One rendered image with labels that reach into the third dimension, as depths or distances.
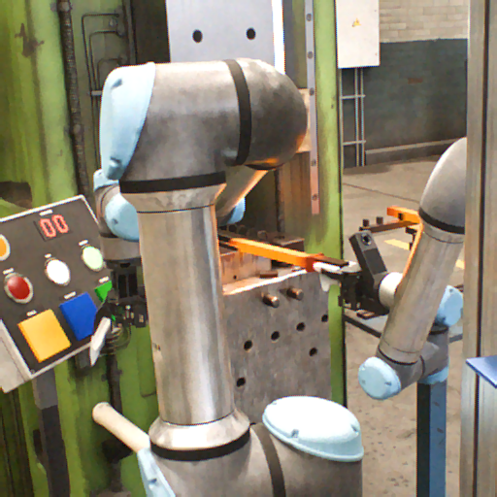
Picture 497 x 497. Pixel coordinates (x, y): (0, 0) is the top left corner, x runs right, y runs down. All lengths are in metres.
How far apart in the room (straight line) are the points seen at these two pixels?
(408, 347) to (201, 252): 0.60
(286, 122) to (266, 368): 1.17
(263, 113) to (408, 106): 8.85
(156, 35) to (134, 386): 0.86
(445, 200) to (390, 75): 8.29
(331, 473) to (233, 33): 1.15
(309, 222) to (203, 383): 1.38
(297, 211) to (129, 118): 1.40
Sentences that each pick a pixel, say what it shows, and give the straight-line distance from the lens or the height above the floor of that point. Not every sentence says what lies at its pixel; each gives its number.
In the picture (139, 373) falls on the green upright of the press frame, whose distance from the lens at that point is 1.93.
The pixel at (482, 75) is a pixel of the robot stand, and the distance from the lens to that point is 0.70.
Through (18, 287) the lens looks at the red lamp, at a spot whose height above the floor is 1.09.
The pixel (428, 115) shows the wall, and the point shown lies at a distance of 9.83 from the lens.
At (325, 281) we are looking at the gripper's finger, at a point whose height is 0.98.
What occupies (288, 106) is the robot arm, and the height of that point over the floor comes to 1.41.
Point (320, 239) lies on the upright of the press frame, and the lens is 2.19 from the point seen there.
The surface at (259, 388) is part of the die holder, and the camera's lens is 1.90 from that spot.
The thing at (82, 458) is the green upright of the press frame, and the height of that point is 0.52.
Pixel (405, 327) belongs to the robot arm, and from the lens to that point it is 1.27.
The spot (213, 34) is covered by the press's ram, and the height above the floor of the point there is 1.51.
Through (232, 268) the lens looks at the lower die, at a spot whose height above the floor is 0.95.
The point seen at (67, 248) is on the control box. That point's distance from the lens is 1.46.
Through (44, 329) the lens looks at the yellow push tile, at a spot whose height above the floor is 1.02.
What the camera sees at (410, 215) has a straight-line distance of 2.07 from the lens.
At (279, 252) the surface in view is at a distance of 1.71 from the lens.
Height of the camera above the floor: 1.47
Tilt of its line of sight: 15 degrees down
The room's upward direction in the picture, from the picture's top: 3 degrees counter-clockwise
